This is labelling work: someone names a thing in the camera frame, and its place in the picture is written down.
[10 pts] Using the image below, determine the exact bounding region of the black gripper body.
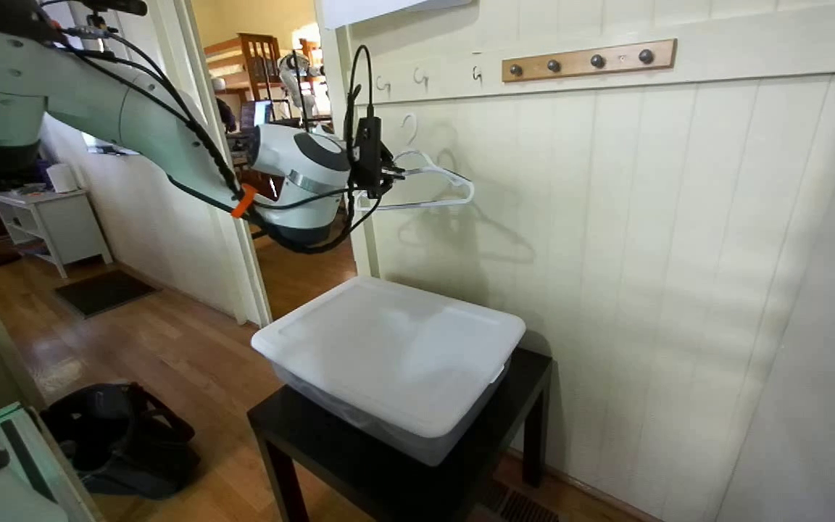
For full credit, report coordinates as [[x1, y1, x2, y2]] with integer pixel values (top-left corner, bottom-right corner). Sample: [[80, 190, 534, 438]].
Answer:
[[345, 142, 389, 204]]

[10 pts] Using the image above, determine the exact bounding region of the white plastic clothes hanger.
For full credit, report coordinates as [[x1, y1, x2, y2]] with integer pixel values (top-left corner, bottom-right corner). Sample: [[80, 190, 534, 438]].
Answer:
[[367, 142, 478, 219]]

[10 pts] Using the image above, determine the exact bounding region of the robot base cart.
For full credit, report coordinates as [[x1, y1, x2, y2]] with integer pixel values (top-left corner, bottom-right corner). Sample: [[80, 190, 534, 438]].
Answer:
[[0, 400, 100, 522]]

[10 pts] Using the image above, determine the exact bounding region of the wooden chair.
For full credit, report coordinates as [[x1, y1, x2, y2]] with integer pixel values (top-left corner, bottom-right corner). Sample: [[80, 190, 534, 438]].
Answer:
[[235, 30, 286, 106]]

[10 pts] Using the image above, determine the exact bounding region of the white plastic storage bin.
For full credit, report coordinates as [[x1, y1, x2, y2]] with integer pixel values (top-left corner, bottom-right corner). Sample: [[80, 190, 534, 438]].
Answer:
[[249, 277, 526, 470]]

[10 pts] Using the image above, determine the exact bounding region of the wooden peg rack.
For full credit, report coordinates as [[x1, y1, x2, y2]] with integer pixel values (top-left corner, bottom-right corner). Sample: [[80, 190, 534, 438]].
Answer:
[[499, 39, 680, 87]]

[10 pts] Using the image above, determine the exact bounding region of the dark door mat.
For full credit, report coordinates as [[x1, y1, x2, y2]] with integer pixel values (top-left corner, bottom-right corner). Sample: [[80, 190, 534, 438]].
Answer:
[[51, 268, 158, 322]]

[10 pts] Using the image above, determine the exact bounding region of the black side table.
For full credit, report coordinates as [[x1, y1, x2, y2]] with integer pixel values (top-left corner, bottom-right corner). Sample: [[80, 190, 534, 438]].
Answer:
[[242, 332, 554, 522]]

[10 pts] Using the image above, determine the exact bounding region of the white box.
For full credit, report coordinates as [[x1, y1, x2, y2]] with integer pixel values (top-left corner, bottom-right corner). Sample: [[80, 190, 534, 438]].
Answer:
[[44, 159, 87, 197]]

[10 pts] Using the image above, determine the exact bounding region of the small white dresser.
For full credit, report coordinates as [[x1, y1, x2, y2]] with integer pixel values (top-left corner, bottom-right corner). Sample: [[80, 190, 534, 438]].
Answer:
[[0, 187, 115, 283]]

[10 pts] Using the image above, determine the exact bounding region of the black bag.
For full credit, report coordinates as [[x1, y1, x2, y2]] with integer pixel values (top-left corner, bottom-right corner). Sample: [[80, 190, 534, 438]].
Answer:
[[36, 381, 203, 502]]

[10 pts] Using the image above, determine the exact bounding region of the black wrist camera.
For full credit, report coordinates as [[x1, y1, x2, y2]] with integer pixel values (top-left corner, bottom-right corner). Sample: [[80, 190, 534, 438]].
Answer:
[[351, 114, 384, 152]]

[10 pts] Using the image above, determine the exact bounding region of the orange cable clip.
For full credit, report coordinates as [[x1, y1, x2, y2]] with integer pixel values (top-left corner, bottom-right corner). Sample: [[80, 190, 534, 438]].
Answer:
[[228, 187, 261, 220]]

